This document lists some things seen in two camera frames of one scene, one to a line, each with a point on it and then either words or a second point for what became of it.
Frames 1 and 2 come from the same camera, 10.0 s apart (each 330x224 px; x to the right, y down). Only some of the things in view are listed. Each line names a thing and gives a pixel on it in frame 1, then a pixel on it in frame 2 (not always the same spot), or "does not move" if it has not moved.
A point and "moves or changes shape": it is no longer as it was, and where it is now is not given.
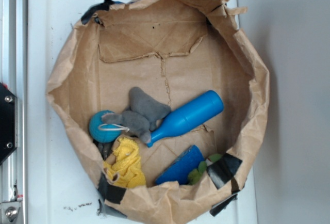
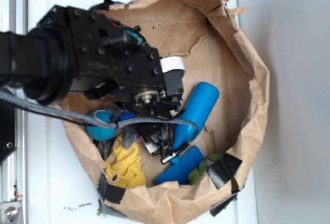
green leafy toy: [194, 175] does not move
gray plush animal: [141, 115] moves or changes shape
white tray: [62, 189] does not move
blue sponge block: [178, 171] does not move
